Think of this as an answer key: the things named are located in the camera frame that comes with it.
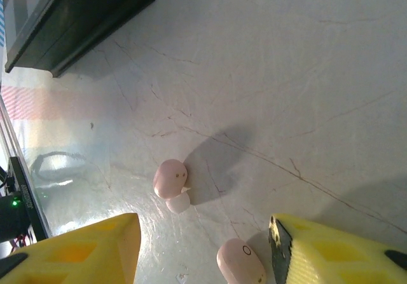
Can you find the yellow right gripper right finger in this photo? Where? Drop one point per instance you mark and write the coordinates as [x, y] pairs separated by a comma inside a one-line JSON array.
[[334, 252]]

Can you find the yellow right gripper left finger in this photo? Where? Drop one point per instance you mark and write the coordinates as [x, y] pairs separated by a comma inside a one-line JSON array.
[[79, 255]]

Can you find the black grey checkerboard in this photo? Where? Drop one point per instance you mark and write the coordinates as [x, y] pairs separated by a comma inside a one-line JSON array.
[[79, 17]]

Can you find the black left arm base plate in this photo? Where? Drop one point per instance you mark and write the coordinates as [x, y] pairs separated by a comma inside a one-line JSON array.
[[30, 201]]

